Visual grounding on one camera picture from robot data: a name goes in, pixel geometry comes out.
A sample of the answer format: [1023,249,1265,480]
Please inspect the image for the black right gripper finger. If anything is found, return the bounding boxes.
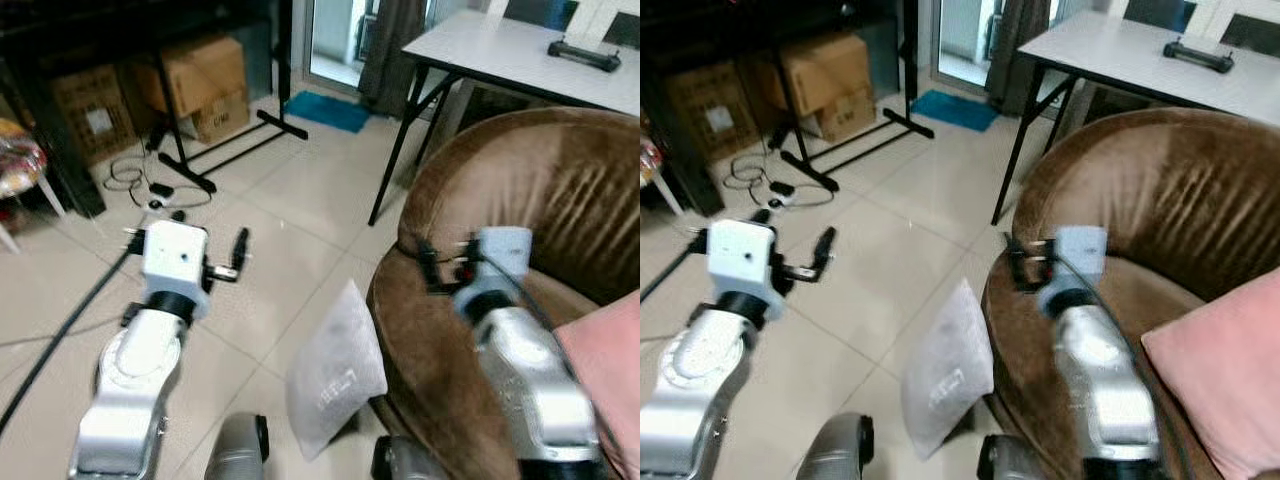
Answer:
[1007,233,1032,292]
[415,239,439,294]

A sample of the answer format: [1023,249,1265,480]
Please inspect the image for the brown velvet sofa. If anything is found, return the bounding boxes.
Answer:
[365,107,641,480]
[981,107,1280,480]

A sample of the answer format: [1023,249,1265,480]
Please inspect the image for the grey pillow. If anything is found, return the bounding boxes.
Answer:
[900,277,997,462]
[285,279,389,462]

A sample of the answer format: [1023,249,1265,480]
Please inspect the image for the blue floor mat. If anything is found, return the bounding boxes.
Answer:
[283,91,372,135]
[909,89,1000,134]

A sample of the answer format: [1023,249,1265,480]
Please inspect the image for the pink pillow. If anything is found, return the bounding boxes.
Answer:
[553,290,641,480]
[1141,267,1280,480]

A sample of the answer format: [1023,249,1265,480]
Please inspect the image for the black metal rack stand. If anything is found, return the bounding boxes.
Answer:
[770,0,936,194]
[128,0,310,195]

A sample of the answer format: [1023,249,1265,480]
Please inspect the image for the small printed cardboard box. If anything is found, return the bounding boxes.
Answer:
[188,90,252,145]
[815,88,878,143]

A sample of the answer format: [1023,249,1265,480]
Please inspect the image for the dark labelled cardboard box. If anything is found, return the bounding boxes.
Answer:
[50,64,138,167]
[664,60,769,163]

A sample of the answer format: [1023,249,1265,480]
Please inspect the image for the floral cushioned stool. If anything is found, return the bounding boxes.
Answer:
[0,117,67,253]
[640,135,687,218]

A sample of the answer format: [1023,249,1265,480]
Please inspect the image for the large light cardboard box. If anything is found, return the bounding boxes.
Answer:
[133,34,249,117]
[762,32,873,113]

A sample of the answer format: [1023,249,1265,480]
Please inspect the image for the grey left robot leg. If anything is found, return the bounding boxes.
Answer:
[794,411,877,480]
[204,411,272,480]

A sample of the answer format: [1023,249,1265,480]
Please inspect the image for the grey robot leg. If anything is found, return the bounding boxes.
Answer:
[204,411,272,480]
[794,411,877,480]
[371,435,426,480]
[976,434,1053,480]

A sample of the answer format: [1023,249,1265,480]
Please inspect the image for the grey right robot leg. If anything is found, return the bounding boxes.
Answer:
[976,434,1053,480]
[371,435,426,480]

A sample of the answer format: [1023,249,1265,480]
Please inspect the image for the dark grey curtain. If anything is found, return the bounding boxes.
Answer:
[358,0,431,120]
[984,0,1053,117]

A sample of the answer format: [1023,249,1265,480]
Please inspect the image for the white folding table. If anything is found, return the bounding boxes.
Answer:
[367,9,641,227]
[991,9,1280,227]

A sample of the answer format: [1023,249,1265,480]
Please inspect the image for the dark chair back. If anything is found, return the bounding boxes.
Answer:
[1219,12,1280,58]
[503,0,583,32]
[600,10,641,50]
[1123,0,1198,33]

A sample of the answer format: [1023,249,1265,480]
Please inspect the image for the black flat device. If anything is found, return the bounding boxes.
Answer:
[1162,37,1237,75]
[547,39,623,74]

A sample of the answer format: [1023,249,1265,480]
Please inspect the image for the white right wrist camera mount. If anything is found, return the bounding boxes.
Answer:
[452,227,534,313]
[1036,226,1110,306]

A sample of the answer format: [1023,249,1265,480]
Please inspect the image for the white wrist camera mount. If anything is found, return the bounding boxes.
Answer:
[452,227,534,313]
[1036,226,1110,306]
[706,220,778,301]
[140,220,212,303]

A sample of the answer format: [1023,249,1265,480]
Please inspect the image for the thin black floor cable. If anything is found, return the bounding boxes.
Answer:
[727,128,837,211]
[103,128,214,213]

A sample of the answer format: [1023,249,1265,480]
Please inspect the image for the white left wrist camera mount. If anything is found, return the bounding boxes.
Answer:
[140,220,212,303]
[706,220,778,301]

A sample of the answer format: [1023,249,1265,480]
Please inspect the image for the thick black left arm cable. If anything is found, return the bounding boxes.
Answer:
[0,229,148,437]
[640,229,713,303]

